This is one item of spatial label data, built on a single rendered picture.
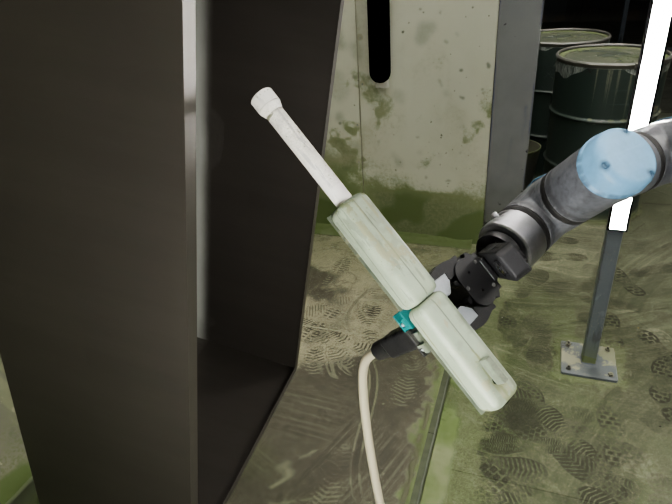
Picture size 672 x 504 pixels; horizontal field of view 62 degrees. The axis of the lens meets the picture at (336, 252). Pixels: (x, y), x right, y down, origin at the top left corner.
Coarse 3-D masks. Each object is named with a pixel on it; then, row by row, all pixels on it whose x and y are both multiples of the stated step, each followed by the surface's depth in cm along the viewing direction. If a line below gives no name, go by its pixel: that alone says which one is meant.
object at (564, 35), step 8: (544, 32) 379; (552, 32) 379; (560, 32) 376; (568, 32) 375; (576, 32) 372; (584, 32) 369; (592, 32) 366; (544, 40) 356; (552, 40) 354; (560, 40) 351; (568, 40) 351; (576, 40) 349; (584, 40) 348; (592, 40) 346
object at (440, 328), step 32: (256, 96) 69; (288, 128) 69; (320, 160) 69; (352, 224) 67; (384, 224) 68; (384, 256) 67; (384, 288) 70; (416, 288) 66; (416, 320) 67; (448, 320) 66; (384, 352) 81; (448, 352) 66; (480, 352) 66; (480, 384) 65; (512, 384) 66
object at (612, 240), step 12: (612, 240) 190; (612, 252) 192; (600, 264) 197; (612, 264) 194; (600, 276) 198; (612, 276) 197; (600, 288) 200; (600, 300) 202; (600, 312) 205; (588, 324) 210; (600, 324) 207; (588, 336) 211; (600, 336) 210; (588, 348) 214; (588, 360) 216
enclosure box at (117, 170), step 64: (0, 0) 59; (64, 0) 57; (128, 0) 55; (192, 0) 55; (256, 0) 111; (320, 0) 108; (0, 64) 64; (64, 64) 61; (128, 64) 59; (192, 64) 59; (256, 64) 118; (320, 64) 114; (0, 128) 68; (64, 128) 65; (128, 128) 63; (192, 128) 62; (256, 128) 125; (320, 128) 121; (0, 192) 74; (64, 192) 70; (128, 192) 67; (192, 192) 67; (256, 192) 134; (0, 256) 80; (64, 256) 76; (128, 256) 73; (192, 256) 71; (256, 256) 143; (0, 320) 88; (64, 320) 83; (128, 320) 79; (192, 320) 77; (256, 320) 154; (64, 384) 91; (128, 384) 86; (192, 384) 83; (256, 384) 152; (64, 448) 101; (128, 448) 95; (192, 448) 91
